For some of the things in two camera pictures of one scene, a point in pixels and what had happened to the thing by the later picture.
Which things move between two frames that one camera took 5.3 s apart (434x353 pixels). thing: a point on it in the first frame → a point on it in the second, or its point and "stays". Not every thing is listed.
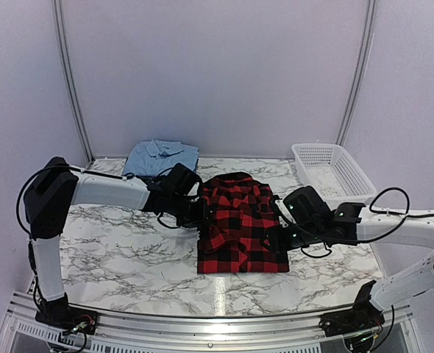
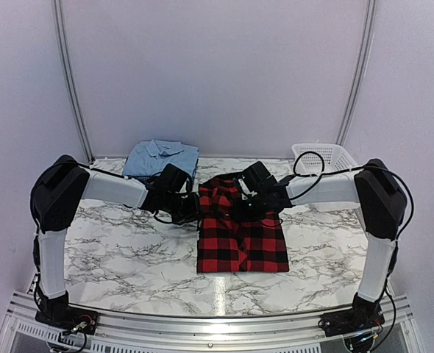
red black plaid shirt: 238,211 stays
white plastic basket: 327,168 stays
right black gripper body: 308,234 → 253,212
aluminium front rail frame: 19,331 stays
